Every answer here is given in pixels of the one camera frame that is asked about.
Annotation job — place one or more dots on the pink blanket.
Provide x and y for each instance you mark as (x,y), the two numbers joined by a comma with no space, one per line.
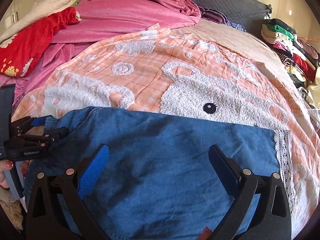
(102,19)

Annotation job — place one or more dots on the purple striped pillow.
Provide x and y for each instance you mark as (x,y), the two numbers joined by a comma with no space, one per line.
(219,18)

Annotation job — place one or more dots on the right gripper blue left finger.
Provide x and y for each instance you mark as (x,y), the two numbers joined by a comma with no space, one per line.
(76,183)

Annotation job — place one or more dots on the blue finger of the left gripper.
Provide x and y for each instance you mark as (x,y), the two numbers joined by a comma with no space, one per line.
(40,121)
(56,133)

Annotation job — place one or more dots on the pile of folded clothes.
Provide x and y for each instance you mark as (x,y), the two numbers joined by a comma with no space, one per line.
(300,59)

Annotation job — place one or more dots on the left hand red nails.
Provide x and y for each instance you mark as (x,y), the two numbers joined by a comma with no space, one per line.
(6,165)

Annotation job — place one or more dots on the peach bear bedspread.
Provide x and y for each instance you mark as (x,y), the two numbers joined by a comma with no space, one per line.
(206,71)

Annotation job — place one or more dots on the cream white blanket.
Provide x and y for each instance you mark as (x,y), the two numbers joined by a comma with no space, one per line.
(40,9)

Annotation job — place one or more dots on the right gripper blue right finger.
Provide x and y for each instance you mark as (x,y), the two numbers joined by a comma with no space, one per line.
(238,185)

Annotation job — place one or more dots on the red floral blanket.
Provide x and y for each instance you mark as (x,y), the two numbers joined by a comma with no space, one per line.
(21,52)

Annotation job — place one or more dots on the blue denim pants lace hem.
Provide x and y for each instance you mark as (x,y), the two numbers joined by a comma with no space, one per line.
(158,182)

